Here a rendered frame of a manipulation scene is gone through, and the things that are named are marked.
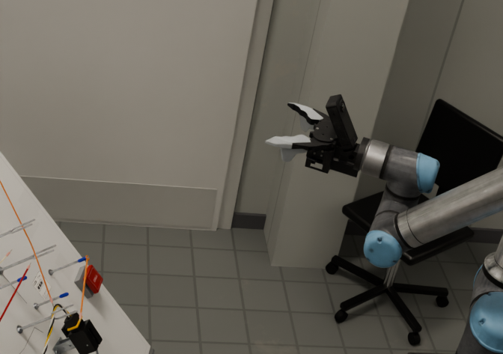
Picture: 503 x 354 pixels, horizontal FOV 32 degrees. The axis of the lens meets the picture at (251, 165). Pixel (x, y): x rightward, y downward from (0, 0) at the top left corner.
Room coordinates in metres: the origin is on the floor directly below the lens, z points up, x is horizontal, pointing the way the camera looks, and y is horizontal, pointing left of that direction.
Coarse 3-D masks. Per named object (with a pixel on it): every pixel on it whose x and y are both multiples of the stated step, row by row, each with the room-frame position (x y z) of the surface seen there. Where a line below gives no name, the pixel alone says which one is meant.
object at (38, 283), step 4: (40, 272) 1.44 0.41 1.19; (36, 276) 1.42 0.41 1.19; (40, 276) 1.43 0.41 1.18; (36, 280) 1.41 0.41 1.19; (40, 280) 1.42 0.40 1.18; (32, 284) 1.39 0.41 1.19; (36, 284) 1.40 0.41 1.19; (40, 284) 1.41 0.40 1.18; (44, 284) 1.42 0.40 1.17; (48, 284) 1.44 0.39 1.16; (36, 288) 1.40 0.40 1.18; (40, 288) 1.41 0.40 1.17; (44, 288) 1.42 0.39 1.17; (48, 288) 1.43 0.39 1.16; (40, 292) 1.40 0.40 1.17; (44, 292) 1.41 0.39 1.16; (44, 296) 1.40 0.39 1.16; (44, 300) 1.39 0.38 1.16
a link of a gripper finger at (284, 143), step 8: (288, 136) 1.56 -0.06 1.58; (296, 136) 1.56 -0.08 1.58; (304, 136) 1.56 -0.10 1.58; (272, 144) 1.54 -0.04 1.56; (280, 144) 1.54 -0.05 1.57; (288, 144) 1.54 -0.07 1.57; (288, 152) 1.55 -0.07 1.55; (296, 152) 1.55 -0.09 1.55; (304, 152) 1.56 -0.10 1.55; (288, 160) 1.55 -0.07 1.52
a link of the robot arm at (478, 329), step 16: (480, 304) 1.37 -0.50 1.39; (496, 304) 1.38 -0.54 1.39; (480, 320) 1.34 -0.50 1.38; (496, 320) 1.33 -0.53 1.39; (464, 336) 1.36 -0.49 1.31; (480, 336) 1.32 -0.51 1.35; (496, 336) 1.31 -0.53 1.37; (464, 352) 1.34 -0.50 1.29; (480, 352) 1.31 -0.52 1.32; (496, 352) 1.30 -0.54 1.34
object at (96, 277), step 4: (88, 268) 1.55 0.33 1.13; (92, 268) 1.56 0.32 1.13; (88, 272) 1.54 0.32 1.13; (92, 272) 1.55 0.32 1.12; (96, 272) 1.56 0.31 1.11; (84, 276) 1.53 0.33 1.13; (88, 276) 1.53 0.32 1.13; (92, 276) 1.54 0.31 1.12; (96, 276) 1.55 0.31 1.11; (100, 276) 1.56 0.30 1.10; (88, 280) 1.52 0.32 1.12; (92, 280) 1.53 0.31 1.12; (96, 280) 1.54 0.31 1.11; (100, 280) 1.55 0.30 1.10; (88, 284) 1.52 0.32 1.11; (92, 284) 1.52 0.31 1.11; (96, 284) 1.53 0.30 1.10; (100, 284) 1.54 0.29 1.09; (92, 288) 1.52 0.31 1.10; (96, 288) 1.52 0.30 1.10; (96, 292) 1.52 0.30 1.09
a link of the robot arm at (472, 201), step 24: (456, 192) 1.39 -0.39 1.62; (480, 192) 1.37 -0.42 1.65; (384, 216) 1.46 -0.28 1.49; (408, 216) 1.40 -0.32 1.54; (432, 216) 1.38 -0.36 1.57; (456, 216) 1.36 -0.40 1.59; (480, 216) 1.36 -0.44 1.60; (384, 240) 1.38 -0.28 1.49; (408, 240) 1.38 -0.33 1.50; (384, 264) 1.37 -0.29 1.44
